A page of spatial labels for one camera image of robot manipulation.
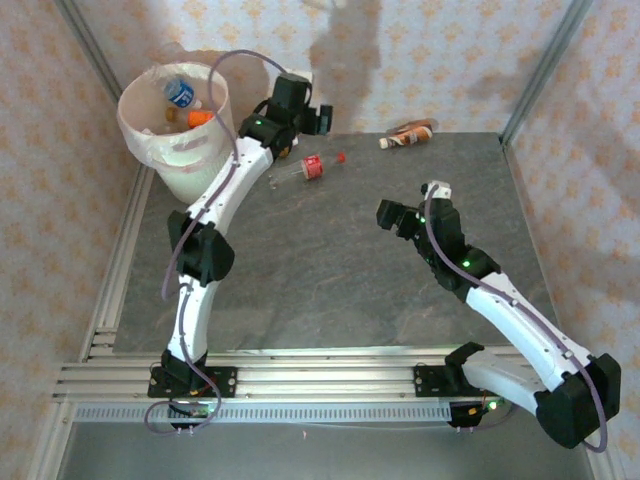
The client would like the red label plastic bottle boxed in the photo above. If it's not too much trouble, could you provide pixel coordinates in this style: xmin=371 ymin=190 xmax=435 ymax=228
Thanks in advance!
xmin=268 ymin=152 xmax=348 ymax=191

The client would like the brown coffee plastic bottle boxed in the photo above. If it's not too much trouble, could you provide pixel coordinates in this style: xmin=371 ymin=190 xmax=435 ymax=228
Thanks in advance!
xmin=378 ymin=118 xmax=435 ymax=150

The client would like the blue label plastic bottle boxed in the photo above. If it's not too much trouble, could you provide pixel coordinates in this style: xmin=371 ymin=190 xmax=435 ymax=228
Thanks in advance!
xmin=163 ymin=75 xmax=204 ymax=110

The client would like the cream plastic bin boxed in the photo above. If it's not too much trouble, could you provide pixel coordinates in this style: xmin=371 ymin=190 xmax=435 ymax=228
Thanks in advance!
xmin=116 ymin=59 xmax=234 ymax=205

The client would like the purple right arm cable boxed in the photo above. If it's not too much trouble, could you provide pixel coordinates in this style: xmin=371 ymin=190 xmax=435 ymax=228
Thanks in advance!
xmin=422 ymin=184 xmax=611 ymax=455

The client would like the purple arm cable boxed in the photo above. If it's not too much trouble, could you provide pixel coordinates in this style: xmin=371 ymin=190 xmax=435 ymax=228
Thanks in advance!
xmin=422 ymin=184 xmax=611 ymax=455
xmin=144 ymin=48 xmax=290 ymax=437

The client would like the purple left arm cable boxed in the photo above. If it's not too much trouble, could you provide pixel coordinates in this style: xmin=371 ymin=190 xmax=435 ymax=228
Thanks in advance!
xmin=144 ymin=48 xmax=290 ymax=437

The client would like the aluminium side rail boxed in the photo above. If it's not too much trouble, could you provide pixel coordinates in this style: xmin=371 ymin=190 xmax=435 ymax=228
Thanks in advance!
xmin=78 ymin=164 xmax=151 ymax=362
xmin=499 ymin=142 xmax=571 ymax=351

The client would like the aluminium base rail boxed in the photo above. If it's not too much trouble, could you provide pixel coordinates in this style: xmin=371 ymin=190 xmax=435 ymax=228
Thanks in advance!
xmin=52 ymin=347 xmax=531 ymax=404

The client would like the aluminium frame post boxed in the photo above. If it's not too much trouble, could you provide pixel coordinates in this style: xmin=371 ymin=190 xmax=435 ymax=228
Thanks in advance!
xmin=499 ymin=0 xmax=594 ymax=146
xmin=52 ymin=0 xmax=124 ymax=104

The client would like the grey slotted cable duct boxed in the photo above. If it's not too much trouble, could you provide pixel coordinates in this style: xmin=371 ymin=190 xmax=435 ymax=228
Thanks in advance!
xmin=73 ymin=403 xmax=454 ymax=424

